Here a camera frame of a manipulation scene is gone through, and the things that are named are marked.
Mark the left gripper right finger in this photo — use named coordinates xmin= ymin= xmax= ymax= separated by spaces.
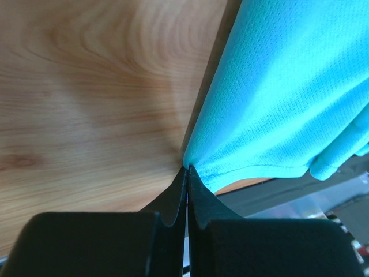
xmin=187 ymin=167 xmax=363 ymax=276

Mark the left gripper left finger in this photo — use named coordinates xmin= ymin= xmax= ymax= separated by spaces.
xmin=2 ymin=169 xmax=187 ymax=276

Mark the teal t shirt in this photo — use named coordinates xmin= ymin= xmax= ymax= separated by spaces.
xmin=183 ymin=1 xmax=368 ymax=192

